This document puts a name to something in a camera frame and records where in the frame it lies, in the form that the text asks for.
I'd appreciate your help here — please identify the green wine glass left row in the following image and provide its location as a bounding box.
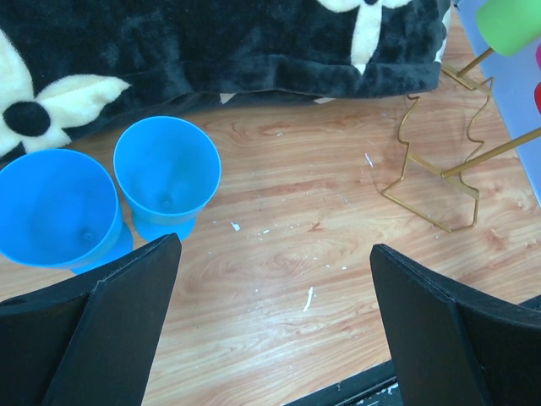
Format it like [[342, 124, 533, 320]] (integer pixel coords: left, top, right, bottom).
[[476, 0, 540, 57]]

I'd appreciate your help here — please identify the black floral plush pillow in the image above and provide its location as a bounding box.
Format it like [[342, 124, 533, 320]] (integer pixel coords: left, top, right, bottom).
[[1, 1, 451, 162]]

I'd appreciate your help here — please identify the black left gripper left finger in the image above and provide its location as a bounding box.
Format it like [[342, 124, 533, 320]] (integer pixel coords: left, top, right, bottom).
[[1, 233, 182, 405]]

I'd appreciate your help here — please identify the gold wire glass rack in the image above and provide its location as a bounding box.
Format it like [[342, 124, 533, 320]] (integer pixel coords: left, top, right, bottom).
[[380, 46, 541, 233]]

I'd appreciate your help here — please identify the blue wine glass front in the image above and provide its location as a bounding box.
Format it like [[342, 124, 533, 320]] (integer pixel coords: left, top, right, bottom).
[[1, 149, 134, 274]]

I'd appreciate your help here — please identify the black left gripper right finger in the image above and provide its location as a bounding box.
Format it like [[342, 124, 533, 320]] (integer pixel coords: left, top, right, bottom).
[[369, 244, 540, 405]]

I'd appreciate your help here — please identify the red wine glass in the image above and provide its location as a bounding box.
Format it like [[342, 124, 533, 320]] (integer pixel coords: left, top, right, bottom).
[[534, 83, 541, 113]]

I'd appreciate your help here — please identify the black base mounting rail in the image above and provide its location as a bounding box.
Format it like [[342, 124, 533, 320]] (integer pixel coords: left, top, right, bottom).
[[287, 360, 403, 406]]

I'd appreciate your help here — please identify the pink wine glass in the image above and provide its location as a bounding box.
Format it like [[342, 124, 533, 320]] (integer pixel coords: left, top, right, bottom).
[[535, 43, 541, 69]]

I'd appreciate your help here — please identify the blue wine glass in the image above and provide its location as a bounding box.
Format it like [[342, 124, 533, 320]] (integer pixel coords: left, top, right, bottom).
[[1, 149, 134, 274], [113, 116, 222, 241]]

